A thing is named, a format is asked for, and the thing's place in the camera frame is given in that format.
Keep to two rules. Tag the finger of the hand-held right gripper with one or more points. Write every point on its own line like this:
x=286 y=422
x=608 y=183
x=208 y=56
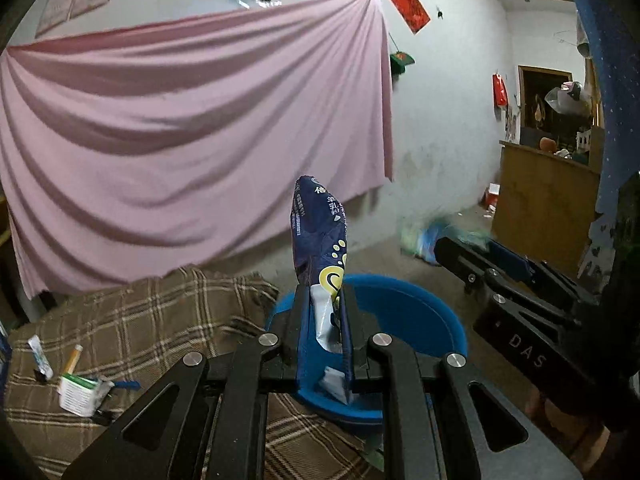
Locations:
x=465 y=265
x=510 y=262

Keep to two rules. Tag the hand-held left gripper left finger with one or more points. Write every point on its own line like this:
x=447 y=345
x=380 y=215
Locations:
x=297 y=325

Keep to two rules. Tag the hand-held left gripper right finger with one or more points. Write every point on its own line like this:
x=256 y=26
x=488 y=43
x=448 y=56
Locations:
x=352 y=330

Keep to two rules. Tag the blue plastic bucket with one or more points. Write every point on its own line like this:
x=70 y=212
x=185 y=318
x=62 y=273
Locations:
x=415 y=320

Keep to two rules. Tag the dark blue foil packet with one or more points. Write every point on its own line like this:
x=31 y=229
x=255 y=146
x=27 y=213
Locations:
x=320 y=240

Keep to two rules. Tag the blue toothbrush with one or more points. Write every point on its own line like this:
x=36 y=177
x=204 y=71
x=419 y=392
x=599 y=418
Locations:
x=122 y=385

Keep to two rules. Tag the yellow tube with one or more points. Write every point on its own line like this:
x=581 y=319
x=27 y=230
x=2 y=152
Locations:
x=72 y=360

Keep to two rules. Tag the white and green carton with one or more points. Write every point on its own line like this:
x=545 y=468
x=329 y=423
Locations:
x=80 y=395

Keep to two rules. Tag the white tube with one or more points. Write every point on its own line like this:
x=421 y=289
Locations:
x=40 y=355

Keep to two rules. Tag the wooden cabinet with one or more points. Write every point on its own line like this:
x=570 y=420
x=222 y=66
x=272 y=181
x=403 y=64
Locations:
x=545 y=210

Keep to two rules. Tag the red and white box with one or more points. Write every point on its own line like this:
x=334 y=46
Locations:
x=491 y=196

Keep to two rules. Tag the orange round object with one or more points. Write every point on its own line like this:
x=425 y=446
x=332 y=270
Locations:
x=547 y=145

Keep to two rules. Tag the brown plaid blanket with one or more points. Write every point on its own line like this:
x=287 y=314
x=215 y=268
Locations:
x=150 y=320

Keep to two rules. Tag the red hanging packet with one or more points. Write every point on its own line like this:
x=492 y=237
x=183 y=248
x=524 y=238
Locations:
x=500 y=90

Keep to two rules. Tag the clear plastic bag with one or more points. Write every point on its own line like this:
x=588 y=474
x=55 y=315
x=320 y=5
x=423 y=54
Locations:
x=565 y=97

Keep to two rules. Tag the blue star-print curtain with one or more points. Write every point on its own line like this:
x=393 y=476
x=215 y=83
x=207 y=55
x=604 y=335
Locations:
x=607 y=110

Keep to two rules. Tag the green cap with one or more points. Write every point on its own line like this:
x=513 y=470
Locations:
x=401 y=60

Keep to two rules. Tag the pink hanging sheet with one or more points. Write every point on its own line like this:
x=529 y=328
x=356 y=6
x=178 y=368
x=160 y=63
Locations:
x=175 y=125

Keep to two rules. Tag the dark wooden door frame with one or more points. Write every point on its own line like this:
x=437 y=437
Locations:
x=522 y=105

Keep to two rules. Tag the red wall poster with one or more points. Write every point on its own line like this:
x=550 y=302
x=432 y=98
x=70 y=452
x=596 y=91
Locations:
x=409 y=10

